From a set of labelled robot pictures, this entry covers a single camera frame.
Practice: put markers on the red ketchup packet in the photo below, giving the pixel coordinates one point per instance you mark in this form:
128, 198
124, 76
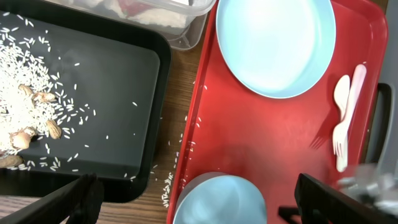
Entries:
132, 8

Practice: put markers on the light blue bowl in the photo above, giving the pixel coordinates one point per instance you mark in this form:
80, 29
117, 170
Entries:
216, 197

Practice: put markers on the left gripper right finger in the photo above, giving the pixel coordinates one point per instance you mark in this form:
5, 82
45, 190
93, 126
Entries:
319, 203

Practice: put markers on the light blue plate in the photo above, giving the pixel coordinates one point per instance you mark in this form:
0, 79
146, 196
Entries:
276, 48

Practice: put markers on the black plastic tray bin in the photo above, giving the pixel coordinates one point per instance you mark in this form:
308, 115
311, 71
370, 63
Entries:
115, 74

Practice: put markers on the white napkin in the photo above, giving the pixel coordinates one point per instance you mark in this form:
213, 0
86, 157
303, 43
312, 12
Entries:
152, 16

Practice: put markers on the clear plastic bin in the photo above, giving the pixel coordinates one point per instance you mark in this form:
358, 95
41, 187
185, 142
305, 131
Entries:
179, 38

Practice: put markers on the food scraps rice and peanuts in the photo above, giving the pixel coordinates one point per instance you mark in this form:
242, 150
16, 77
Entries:
25, 99

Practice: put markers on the cream plastic spoon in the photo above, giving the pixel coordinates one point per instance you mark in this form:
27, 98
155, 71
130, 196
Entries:
340, 95

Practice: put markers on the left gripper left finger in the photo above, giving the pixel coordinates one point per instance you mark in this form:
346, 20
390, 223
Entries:
78, 202

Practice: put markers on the red serving tray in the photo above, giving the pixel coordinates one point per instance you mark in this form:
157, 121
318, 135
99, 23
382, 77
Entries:
270, 142

